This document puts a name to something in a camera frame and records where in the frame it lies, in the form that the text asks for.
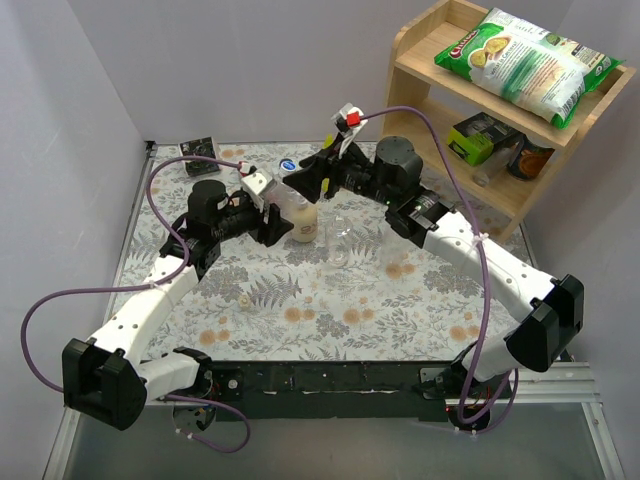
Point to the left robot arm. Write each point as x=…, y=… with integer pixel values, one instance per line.
x=106, y=376

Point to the beige pump lotion bottle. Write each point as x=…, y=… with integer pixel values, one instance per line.
x=305, y=221

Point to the yellow-green tube bottle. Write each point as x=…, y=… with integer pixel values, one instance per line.
x=328, y=141

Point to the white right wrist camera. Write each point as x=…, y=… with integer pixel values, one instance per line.
x=349, y=121

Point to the green black box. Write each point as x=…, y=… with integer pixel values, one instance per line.
x=476, y=138

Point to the blue bottle cap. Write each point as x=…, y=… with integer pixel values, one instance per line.
x=287, y=166

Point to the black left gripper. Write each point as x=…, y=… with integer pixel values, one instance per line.
x=267, y=223

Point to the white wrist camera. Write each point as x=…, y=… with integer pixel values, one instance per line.
x=257, y=185
x=349, y=121

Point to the clear plastic bottle large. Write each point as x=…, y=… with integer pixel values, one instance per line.
x=393, y=248

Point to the clear small bottle on shelf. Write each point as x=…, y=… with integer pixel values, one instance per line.
x=493, y=165

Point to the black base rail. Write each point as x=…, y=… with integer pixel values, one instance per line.
x=328, y=389

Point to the black patterned box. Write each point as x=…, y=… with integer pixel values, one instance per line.
x=199, y=149

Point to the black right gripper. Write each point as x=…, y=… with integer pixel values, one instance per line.
x=329, y=170

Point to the tin can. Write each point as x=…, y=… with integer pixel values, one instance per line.
x=529, y=159

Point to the wooden shelf unit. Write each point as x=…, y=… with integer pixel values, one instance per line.
x=411, y=75

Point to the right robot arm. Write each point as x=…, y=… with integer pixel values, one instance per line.
x=548, y=311

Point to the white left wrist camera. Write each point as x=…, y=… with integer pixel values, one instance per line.
x=257, y=185

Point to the green chips bag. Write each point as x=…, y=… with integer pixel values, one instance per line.
x=528, y=66

